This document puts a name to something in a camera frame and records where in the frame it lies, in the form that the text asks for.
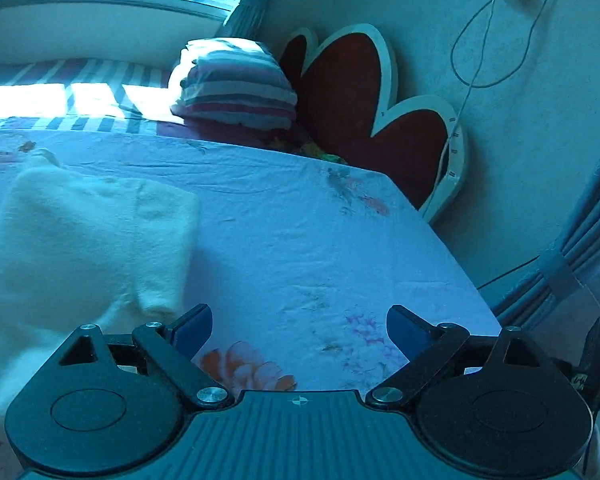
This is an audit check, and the cream knit sweater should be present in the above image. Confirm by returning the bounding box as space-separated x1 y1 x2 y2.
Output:
0 150 200 439

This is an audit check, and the red heart-shaped headboard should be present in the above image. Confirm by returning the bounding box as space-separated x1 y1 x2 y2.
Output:
279 24 469 223

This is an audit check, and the black looped cable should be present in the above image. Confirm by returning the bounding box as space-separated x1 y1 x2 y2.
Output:
450 0 567 90

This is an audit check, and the striped mattress sheet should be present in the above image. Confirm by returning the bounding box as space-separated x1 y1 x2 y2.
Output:
0 58 184 136

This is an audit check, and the striped folded quilt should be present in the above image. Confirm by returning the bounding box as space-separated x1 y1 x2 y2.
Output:
168 38 298 131

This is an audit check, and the teal tied curtain right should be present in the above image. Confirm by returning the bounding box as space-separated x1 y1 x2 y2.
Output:
493 159 600 330

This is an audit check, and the black cable on wall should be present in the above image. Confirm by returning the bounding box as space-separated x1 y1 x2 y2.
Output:
477 253 541 291

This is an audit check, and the floral white bed sheet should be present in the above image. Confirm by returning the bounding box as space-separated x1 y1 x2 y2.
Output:
0 127 504 480

